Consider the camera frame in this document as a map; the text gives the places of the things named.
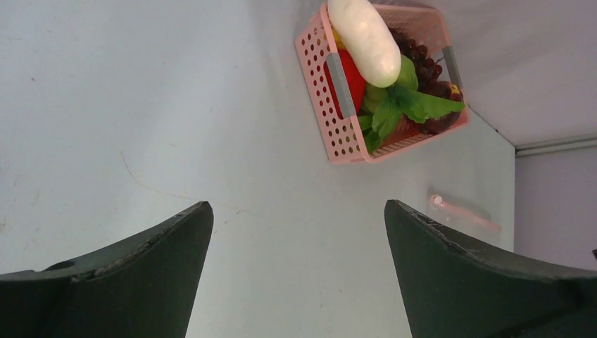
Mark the dark purple grape bunch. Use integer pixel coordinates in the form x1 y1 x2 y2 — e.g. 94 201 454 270
389 28 443 91

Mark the red bell pepper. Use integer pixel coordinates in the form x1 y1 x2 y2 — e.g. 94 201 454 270
324 49 367 119

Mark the clear zip top bag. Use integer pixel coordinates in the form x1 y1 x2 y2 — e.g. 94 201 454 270
426 190 502 246

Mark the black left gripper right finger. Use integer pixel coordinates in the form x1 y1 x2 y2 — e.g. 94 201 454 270
384 200 596 337

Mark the green leafy lettuce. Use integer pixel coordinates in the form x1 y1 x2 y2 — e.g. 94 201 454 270
358 54 466 154

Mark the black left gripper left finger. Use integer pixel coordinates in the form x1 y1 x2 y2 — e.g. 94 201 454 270
1 201 214 337

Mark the white radish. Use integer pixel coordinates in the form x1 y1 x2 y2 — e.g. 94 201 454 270
327 0 401 88

